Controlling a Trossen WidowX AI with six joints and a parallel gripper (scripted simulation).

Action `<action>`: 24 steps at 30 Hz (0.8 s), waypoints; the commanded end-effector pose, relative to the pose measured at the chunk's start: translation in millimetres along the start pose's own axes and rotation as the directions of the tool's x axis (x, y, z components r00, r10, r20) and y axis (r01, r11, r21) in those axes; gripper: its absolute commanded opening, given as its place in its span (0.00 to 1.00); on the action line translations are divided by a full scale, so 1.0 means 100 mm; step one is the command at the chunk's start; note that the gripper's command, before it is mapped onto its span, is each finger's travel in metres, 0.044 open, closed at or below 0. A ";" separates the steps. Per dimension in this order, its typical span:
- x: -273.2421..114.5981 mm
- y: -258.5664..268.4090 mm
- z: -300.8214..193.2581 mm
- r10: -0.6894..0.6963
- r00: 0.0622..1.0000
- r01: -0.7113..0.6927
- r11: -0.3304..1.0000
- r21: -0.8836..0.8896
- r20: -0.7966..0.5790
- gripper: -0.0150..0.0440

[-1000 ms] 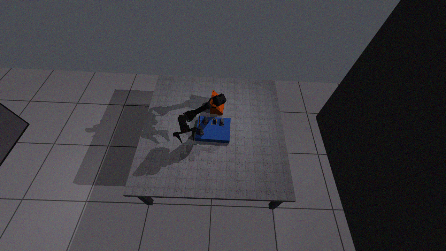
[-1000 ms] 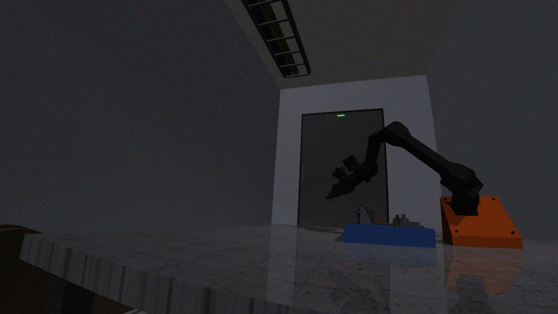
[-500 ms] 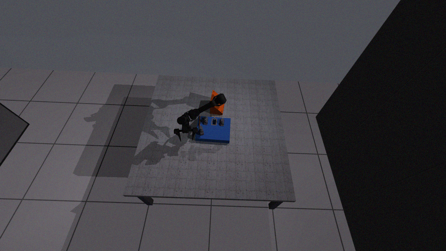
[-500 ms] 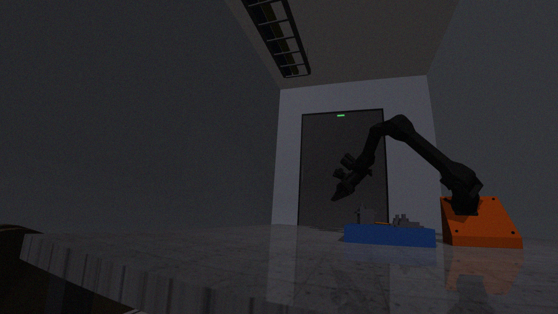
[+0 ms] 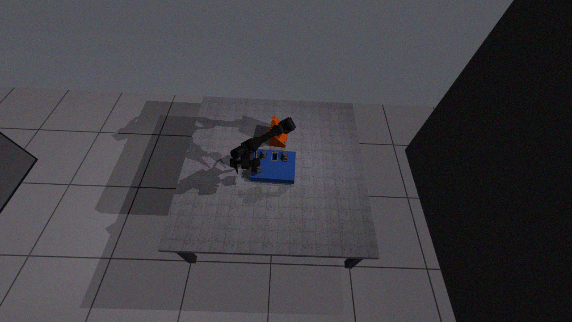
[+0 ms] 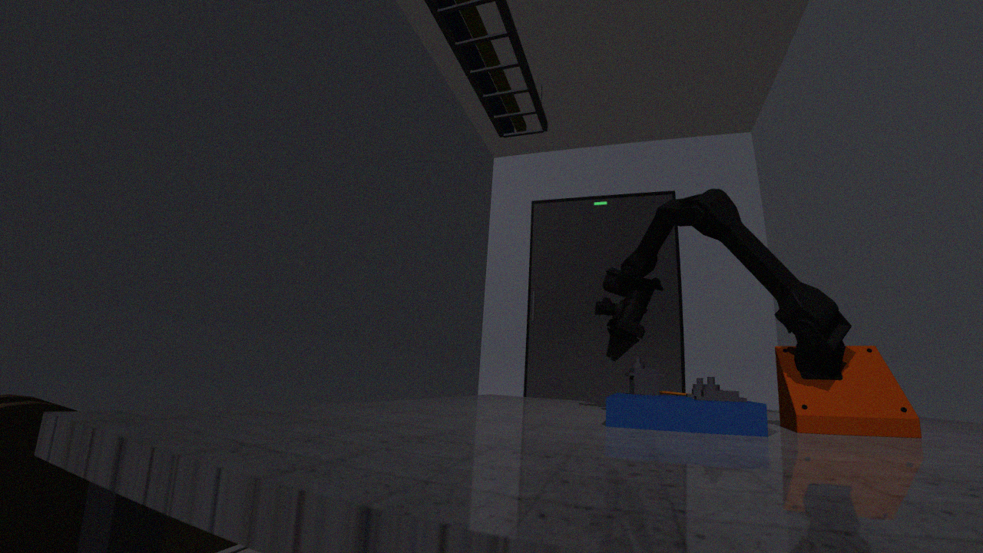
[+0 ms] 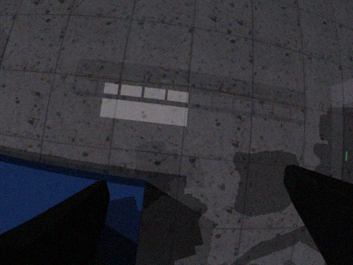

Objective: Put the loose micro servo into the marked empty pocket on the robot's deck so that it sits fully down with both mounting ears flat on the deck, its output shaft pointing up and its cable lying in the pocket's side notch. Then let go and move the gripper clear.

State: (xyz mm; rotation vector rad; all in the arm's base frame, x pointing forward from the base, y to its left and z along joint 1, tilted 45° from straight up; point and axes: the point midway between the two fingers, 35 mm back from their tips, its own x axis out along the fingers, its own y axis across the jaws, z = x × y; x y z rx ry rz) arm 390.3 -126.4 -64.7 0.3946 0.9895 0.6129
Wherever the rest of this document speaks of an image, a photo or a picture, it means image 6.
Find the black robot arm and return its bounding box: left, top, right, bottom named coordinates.
left=603, top=188, right=852, bottom=380

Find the blue flat deck plate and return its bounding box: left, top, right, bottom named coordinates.
left=606, top=377, right=768, bottom=437

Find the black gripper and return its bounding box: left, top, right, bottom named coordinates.
left=606, top=297, right=647, bottom=361

